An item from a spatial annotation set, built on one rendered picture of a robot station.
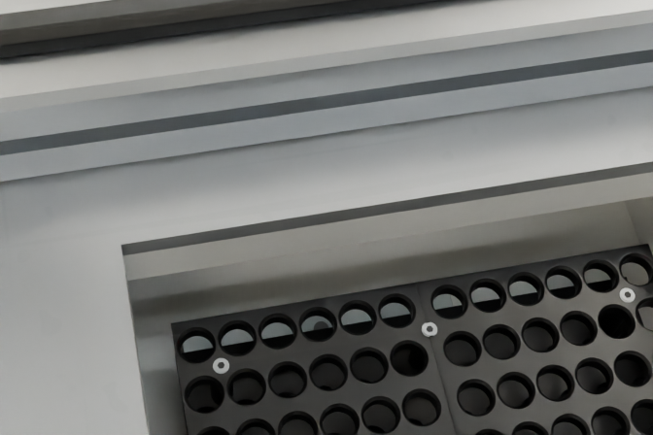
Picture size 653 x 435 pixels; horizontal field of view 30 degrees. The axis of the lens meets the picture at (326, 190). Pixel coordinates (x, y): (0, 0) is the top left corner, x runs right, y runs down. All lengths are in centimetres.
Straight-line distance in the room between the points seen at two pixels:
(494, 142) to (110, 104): 13
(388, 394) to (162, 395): 11
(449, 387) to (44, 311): 14
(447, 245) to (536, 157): 11
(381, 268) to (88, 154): 16
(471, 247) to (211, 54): 19
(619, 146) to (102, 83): 17
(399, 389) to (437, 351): 2
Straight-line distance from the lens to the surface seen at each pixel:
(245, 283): 50
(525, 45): 39
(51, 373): 37
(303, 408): 41
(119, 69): 37
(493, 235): 52
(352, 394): 42
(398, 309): 49
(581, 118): 43
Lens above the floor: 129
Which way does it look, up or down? 61 degrees down
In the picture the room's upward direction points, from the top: 7 degrees clockwise
